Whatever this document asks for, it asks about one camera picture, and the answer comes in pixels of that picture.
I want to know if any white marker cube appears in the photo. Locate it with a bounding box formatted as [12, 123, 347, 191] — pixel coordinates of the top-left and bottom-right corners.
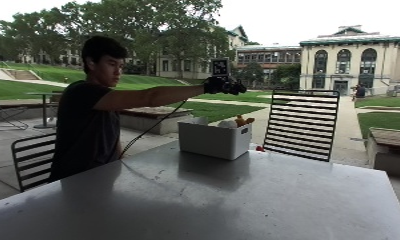
[211, 58, 231, 78]

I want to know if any orange soft toy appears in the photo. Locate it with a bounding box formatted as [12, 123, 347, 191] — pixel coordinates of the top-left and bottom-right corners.
[233, 115, 256, 128]

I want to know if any white round object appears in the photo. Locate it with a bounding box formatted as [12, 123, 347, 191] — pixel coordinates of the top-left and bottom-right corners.
[217, 119, 240, 129]

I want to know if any brick building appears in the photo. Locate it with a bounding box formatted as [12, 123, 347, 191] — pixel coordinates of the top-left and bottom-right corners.
[235, 44, 303, 88]

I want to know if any white crumpled item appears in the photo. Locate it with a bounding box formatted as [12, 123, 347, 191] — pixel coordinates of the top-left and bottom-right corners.
[187, 116, 211, 126]

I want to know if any white storage box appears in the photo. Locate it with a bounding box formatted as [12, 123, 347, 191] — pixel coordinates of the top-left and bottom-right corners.
[178, 119, 253, 161]

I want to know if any black slatted metal chair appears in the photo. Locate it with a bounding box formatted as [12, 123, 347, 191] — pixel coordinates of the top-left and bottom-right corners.
[263, 89, 341, 163]
[10, 132, 59, 193]

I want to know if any concrete bench with wood top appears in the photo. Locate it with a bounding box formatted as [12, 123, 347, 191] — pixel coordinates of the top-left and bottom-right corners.
[119, 105, 195, 136]
[365, 126, 400, 180]

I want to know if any cream arched-window building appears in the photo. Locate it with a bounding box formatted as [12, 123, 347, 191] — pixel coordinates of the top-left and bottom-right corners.
[299, 24, 400, 97]

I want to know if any the person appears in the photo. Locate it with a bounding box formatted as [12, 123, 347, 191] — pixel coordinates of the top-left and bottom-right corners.
[48, 35, 249, 183]

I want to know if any round outdoor metal table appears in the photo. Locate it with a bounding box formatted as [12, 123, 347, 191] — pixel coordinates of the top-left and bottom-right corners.
[26, 91, 64, 130]

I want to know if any folding metal lounge chair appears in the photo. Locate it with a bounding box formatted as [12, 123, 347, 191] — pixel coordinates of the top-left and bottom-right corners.
[0, 99, 31, 131]

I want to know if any black glove cable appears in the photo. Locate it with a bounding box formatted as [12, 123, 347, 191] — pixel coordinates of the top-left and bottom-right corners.
[119, 99, 190, 159]

